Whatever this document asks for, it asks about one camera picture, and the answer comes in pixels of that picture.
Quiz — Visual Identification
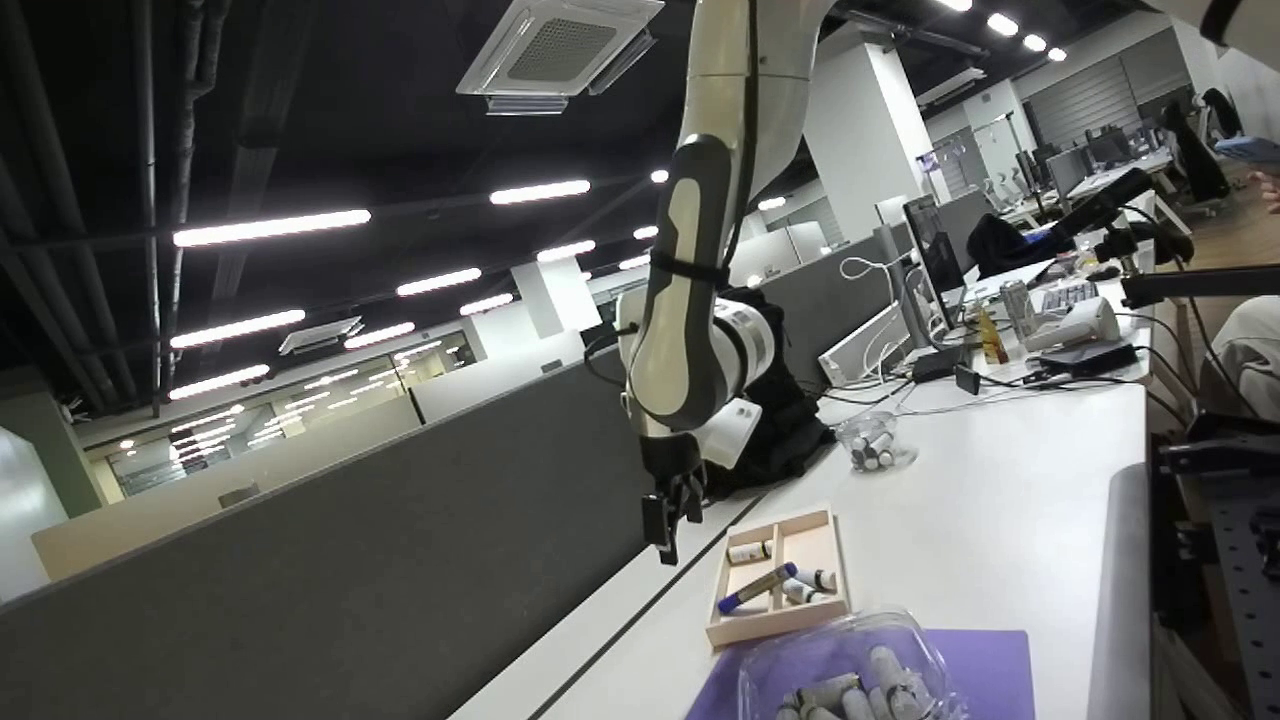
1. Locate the black backpack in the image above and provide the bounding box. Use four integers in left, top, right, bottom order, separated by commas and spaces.
700, 358, 842, 501

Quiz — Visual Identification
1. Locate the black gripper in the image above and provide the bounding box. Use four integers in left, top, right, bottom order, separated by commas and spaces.
637, 430, 714, 568

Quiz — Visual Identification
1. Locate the ceiling air conditioner unit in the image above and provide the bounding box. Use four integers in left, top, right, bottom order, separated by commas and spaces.
452, 0, 670, 126

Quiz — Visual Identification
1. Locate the blue marker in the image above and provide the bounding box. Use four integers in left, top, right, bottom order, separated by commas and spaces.
714, 562, 804, 621

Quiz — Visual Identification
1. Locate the white desktop device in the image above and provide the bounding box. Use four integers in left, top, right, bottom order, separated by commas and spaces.
1027, 287, 1127, 363

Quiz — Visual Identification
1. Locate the grey desk partition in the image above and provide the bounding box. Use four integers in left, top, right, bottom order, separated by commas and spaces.
0, 358, 660, 720

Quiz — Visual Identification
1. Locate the purple mat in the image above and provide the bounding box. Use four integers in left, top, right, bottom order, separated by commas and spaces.
679, 626, 1040, 720

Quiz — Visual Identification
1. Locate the black computer monitor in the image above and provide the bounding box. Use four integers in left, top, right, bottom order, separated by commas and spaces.
901, 193, 972, 338

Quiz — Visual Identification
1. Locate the wooden compartment tray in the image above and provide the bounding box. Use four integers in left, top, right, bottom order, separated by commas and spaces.
706, 505, 858, 657

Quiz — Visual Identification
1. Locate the clear plastic box container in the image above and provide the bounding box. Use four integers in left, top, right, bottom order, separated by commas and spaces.
728, 608, 972, 720

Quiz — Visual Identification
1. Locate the black camera stand pole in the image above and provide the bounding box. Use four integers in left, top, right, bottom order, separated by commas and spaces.
1117, 259, 1280, 311

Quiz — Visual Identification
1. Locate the clear round plastic bowl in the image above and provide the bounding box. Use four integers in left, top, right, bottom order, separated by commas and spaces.
836, 409, 925, 481

